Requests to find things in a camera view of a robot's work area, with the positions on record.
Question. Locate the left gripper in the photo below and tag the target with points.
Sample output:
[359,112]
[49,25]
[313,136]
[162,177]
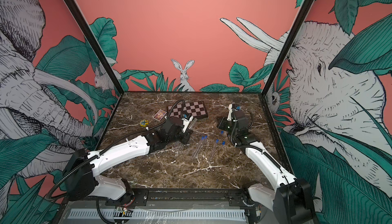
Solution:
[187,134]

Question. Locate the folded chess board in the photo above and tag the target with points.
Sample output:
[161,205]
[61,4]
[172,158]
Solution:
[197,109]

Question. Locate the small card box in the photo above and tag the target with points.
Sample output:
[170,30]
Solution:
[160,115]

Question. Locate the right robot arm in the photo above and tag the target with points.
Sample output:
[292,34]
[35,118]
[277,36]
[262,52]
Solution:
[290,199]

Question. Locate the test tube rightmost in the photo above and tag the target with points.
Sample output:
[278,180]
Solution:
[212,153]

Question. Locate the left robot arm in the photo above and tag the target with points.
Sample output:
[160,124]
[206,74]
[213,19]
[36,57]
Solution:
[82,175]

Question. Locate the yellow small toy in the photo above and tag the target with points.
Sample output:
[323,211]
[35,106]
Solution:
[144,123]

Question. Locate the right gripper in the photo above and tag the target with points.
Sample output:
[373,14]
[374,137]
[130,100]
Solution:
[221,124]

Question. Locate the black mounting rail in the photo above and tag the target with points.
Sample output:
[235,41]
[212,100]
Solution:
[183,195]

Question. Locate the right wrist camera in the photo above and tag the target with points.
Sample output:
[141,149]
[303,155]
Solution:
[233,108]

